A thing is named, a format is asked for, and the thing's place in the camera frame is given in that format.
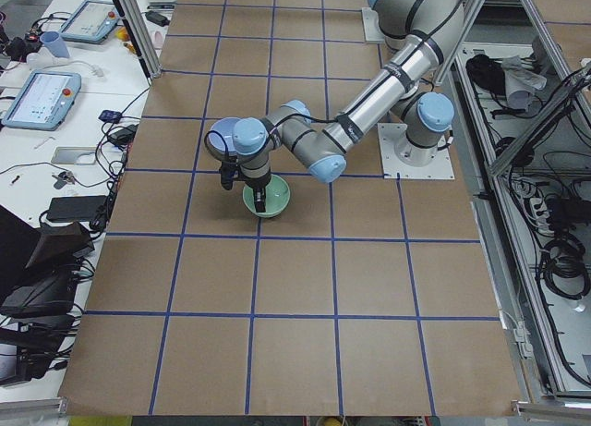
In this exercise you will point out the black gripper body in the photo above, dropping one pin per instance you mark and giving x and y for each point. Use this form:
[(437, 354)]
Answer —
[(259, 186)]

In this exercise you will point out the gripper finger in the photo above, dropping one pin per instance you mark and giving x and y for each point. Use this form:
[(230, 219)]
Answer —
[(259, 199)]

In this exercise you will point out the green bowl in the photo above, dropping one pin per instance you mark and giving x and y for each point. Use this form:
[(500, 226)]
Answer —
[(276, 198)]

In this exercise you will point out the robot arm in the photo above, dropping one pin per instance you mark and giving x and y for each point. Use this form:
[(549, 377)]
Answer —
[(428, 116), (441, 20)]

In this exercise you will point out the blue bowl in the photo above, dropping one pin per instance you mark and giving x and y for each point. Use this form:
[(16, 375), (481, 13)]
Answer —
[(219, 139)]

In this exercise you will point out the small blue black device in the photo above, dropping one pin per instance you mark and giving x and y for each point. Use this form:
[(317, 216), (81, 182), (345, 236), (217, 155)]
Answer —
[(110, 116)]

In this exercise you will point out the black power adapter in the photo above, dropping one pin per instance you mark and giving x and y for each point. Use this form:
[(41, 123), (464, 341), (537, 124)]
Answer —
[(157, 18)]

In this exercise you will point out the right teach pendant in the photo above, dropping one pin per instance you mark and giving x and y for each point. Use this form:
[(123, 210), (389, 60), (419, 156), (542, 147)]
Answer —
[(91, 22)]

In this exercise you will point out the teach pendant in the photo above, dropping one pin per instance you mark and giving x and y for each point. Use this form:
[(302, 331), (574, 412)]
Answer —
[(44, 101), (91, 22)]

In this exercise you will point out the left teach pendant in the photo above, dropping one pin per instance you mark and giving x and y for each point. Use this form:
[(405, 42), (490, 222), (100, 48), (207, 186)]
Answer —
[(44, 101)]

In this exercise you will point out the light blue cup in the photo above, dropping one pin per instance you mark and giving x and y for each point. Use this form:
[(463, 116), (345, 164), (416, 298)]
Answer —
[(53, 41)]

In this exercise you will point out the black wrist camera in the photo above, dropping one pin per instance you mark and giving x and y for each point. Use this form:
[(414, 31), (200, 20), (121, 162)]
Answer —
[(229, 172)]

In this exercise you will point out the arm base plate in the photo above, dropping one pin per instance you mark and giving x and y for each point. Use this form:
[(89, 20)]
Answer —
[(400, 159), (371, 27)]

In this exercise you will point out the aluminium frame post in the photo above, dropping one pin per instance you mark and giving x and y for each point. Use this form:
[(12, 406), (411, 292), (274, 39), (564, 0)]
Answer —
[(130, 14)]

